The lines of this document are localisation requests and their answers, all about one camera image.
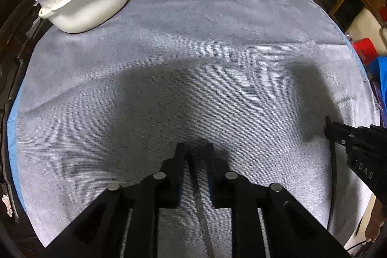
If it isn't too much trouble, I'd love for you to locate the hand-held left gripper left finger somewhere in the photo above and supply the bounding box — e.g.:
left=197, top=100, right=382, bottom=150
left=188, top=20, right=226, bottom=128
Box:
left=39, top=142, right=186, bottom=258

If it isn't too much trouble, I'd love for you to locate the dark wooden chopstick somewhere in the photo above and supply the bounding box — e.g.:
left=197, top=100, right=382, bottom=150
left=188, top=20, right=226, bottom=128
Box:
left=185, top=151, right=216, bottom=258
left=328, top=137, right=338, bottom=230

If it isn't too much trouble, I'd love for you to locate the grey table cloth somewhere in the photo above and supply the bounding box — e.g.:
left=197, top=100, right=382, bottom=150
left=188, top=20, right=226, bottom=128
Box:
left=9, top=0, right=381, bottom=258

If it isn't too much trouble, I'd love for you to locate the person's right hand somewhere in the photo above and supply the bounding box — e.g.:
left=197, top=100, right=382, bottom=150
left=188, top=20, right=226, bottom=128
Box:
left=364, top=200, right=386, bottom=243

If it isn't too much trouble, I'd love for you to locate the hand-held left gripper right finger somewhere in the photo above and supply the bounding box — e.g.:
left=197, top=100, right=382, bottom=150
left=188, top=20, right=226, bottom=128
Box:
left=206, top=142, right=343, bottom=258

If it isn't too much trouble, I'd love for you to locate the blue plastic object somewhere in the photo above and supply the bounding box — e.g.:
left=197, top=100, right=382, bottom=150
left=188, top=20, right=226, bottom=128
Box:
left=376, top=56, right=387, bottom=86

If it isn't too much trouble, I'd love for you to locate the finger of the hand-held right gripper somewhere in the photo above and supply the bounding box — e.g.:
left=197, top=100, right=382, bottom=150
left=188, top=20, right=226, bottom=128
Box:
left=325, top=116, right=363, bottom=153

